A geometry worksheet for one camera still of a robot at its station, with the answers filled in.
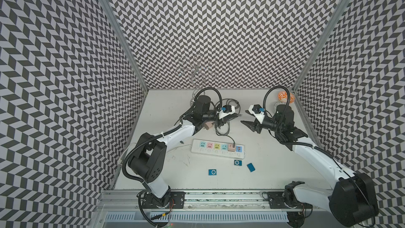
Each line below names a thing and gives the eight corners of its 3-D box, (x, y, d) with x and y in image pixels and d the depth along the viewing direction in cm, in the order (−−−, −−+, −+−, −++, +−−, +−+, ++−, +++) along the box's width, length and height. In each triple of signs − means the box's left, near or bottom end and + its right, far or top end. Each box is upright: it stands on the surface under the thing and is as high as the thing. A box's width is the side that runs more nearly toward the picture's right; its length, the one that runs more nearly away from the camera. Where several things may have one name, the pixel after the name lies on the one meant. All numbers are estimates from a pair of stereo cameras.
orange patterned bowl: (275, 100, 114) (278, 95, 110) (277, 94, 118) (280, 89, 114) (290, 106, 111) (294, 101, 107) (292, 99, 115) (295, 94, 111)
